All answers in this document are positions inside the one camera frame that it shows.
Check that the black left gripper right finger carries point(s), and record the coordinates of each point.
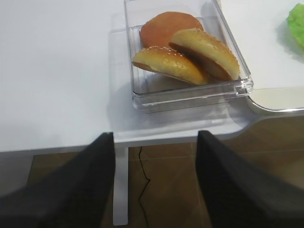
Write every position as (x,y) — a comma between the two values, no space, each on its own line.
(239,194)

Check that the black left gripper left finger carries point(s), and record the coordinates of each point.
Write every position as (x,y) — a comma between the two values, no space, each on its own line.
(73,196)

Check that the green lettuce leaf on bun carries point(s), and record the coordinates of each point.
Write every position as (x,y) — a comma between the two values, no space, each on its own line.
(295,21)

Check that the white table leg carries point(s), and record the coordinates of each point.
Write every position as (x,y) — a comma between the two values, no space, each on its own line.
(120,192)

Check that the sesame bun right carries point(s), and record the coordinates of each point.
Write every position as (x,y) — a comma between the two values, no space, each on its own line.
(209,52)

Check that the sesame bun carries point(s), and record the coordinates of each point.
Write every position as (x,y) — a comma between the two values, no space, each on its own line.
(209,52)
(171,63)

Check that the sesame bun front left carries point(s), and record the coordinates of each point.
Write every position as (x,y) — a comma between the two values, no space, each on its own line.
(171,63)

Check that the clear plastic bun container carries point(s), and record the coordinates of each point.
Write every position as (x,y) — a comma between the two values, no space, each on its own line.
(155,92)

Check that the smooth brown bun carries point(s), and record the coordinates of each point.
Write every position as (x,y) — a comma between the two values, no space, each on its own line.
(159,30)

